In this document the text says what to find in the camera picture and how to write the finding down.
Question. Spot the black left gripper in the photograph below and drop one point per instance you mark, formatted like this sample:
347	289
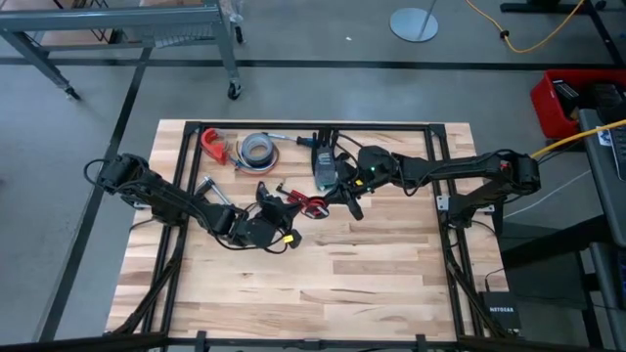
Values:
276	212

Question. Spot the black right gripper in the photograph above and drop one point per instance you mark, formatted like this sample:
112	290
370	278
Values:
352	181

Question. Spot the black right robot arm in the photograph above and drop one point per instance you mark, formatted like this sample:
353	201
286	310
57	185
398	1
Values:
464	166

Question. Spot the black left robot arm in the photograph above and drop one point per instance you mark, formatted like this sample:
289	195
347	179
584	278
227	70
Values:
171	198

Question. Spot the red bit holder block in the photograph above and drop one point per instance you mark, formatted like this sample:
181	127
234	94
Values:
297	196

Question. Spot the small black angled plug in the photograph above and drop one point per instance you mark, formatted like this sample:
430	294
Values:
281	187

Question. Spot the grey work glove green cuff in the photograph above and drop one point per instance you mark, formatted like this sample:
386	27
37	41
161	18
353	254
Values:
324	168

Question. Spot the grey metal C-clamp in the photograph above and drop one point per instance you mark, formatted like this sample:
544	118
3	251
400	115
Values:
210	185

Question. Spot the red plastic clamp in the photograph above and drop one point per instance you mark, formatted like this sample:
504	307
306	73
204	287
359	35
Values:
215	149

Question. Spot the round metal stand base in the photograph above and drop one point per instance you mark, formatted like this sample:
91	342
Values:
413	24

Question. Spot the red plastic bin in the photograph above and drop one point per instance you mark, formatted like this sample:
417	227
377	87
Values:
543	112

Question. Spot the black rectangular device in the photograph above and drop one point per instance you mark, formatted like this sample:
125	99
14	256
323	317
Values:
566	98

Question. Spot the grey desk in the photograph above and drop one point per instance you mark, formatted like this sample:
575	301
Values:
599	195

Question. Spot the grey metal cart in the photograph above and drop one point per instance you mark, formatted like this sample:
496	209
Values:
112	17

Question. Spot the black equipment bundle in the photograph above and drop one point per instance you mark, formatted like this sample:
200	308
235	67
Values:
606	100

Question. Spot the black aluminium rig frame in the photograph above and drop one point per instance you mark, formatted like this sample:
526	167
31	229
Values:
313	126

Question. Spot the grey duct tape roll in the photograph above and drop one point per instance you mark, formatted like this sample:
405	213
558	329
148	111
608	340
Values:
247	146

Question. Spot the black Netgear network switch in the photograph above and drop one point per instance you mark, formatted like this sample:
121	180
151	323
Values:
501	310

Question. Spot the black table leg frame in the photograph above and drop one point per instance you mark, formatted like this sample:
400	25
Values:
538	8

